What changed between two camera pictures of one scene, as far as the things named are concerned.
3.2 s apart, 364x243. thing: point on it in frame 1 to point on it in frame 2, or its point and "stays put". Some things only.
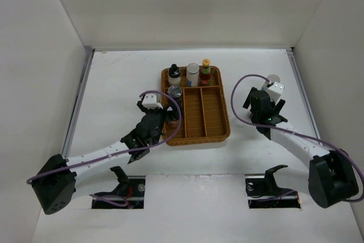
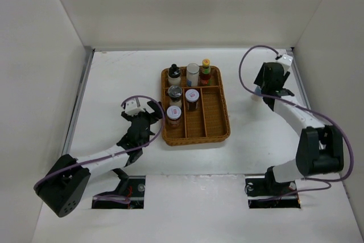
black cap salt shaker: (174, 78) stays put
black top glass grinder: (176, 92) stays put
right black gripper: (277, 108) to (259, 81)
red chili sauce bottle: (205, 78) stays put
